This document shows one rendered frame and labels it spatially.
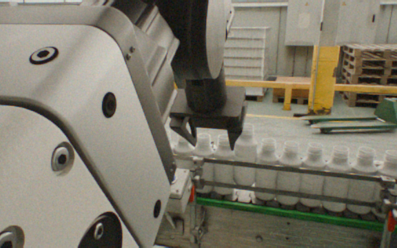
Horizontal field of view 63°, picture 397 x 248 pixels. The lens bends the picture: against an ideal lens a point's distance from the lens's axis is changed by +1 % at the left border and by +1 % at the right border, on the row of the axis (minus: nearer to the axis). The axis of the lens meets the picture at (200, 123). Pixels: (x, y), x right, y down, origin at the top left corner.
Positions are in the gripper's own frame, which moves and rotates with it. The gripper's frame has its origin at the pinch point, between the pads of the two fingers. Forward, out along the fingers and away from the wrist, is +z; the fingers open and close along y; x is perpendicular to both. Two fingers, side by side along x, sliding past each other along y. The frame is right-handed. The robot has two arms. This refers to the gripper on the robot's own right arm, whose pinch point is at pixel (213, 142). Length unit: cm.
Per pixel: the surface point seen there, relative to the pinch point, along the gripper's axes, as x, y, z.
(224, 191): -15.7, 4.3, 37.4
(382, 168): -22.3, -33.6, 28.6
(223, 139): -23.4, 4.9, 24.8
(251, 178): -18.2, -3.1, 33.2
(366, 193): -18.1, -30.7, 33.8
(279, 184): -17.9, -10.2, 34.0
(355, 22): -633, -125, 307
